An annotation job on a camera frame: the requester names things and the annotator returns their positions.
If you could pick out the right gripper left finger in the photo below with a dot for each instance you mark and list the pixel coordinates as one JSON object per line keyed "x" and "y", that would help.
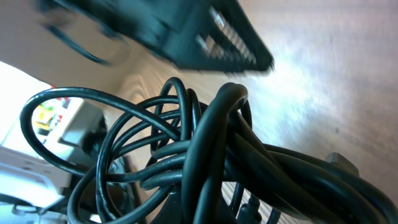
{"x": 171, "y": 211}

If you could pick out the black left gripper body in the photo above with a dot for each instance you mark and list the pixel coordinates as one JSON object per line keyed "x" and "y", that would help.
{"x": 184, "y": 24}

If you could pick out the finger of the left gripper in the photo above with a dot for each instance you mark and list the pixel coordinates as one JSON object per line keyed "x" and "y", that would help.
{"x": 224, "y": 40}

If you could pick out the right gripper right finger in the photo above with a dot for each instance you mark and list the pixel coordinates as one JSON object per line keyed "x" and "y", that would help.
{"x": 224, "y": 214}

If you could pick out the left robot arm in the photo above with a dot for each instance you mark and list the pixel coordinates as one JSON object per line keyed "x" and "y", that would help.
{"x": 119, "y": 18}

